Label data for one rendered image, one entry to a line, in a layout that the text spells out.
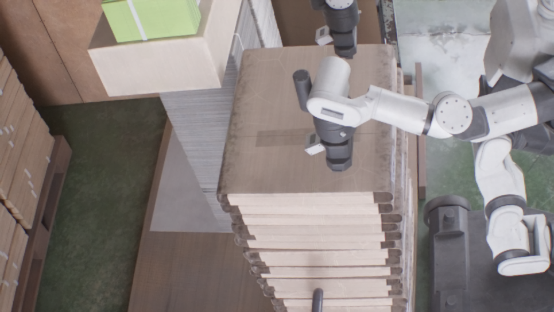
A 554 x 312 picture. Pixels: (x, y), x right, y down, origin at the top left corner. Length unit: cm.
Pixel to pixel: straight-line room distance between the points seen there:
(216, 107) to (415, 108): 96
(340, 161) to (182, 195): 152
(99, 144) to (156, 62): 157
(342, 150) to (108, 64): 75
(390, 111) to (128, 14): 76
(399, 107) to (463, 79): 191
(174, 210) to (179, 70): 112
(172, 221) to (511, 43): 180
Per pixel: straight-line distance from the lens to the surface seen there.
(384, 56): 190
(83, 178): 339
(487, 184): 206
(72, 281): 310
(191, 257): 284
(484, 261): 259
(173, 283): 281
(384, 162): 168
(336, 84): 144
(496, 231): 219
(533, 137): 188
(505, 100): 145
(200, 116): 230
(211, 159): 248
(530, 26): 158
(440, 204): 268
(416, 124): 144
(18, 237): 307
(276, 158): 172
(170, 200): 301
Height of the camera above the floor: 246
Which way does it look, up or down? 52 degrees down
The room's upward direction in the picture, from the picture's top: 18 degrees counter-clockwise
